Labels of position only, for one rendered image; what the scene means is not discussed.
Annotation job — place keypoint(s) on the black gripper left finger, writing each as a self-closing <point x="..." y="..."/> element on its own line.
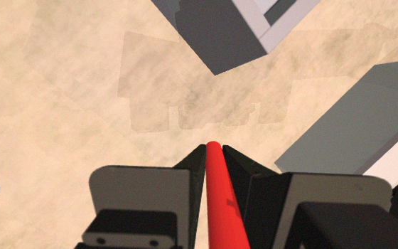
<point x="155" y="188"/>

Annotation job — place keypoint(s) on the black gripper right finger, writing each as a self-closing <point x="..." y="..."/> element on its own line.
<point x="267" y="200"/>

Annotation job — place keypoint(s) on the red peg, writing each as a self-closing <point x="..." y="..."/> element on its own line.
<point x="225" y="226"/>

